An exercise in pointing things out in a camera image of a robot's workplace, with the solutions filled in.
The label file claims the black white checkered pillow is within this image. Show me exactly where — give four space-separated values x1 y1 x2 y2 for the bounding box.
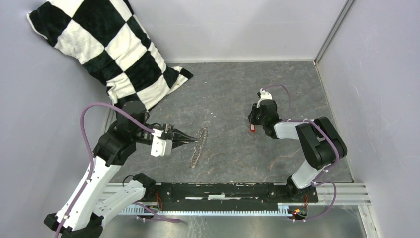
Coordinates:
27 0 193 109

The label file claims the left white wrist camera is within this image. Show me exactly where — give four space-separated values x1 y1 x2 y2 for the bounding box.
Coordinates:
151 129 173 157

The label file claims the aluminium frame rail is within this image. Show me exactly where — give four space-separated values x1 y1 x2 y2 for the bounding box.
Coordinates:
99 181 379 238

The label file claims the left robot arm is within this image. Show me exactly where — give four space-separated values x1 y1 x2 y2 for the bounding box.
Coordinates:
44 100 198 238

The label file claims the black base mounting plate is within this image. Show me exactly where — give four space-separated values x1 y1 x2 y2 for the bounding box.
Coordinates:
140 183 319 212

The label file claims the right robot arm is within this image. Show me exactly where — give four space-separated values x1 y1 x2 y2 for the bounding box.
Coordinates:
247 99 348 202

